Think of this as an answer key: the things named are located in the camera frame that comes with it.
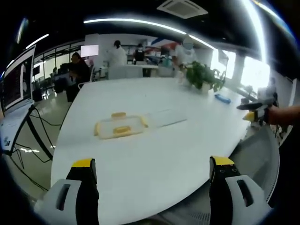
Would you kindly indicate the grey mesh office chair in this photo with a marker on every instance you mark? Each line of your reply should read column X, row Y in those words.
column 260, row 159

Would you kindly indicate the clear plastic sheet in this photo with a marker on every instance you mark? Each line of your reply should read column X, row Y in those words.
column 167, row 117

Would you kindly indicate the white wall screen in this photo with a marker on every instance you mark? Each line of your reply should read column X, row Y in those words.
column 89, row 50

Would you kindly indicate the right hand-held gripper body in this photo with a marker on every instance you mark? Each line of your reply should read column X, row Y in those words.
column 266, row 114

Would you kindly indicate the computer monitor on stand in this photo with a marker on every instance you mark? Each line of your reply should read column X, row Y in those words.
column 18, row 79

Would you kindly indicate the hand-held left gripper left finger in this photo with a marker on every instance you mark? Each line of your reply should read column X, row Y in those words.
column 70, row 194

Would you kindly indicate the white office chair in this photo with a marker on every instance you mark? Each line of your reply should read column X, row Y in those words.
column 85, row 82

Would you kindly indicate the green potted plant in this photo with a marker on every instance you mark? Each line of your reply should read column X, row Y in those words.
column 201, row 75

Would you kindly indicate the black desk frame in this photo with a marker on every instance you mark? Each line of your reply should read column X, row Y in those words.
column 30, row 131

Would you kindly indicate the blue flat pouch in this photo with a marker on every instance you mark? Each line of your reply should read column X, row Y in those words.
column 222, row 98

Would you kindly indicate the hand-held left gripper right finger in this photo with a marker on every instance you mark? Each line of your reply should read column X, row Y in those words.
column 234, row 194

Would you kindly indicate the short ceiling light strip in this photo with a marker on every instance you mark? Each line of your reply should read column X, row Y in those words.
column 36, row 41

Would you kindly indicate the long ceiling light strip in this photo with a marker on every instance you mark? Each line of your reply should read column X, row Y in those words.
column 256, row 28
column 145, row 23

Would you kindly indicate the white side desk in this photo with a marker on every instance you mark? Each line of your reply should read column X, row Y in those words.
column 11, row 126

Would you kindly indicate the clear lid with yellow plastic buckle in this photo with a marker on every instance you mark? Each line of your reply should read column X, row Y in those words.
column 122, row 127

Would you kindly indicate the ceiling air vent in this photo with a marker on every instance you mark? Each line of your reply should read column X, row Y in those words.
column 182, row 8

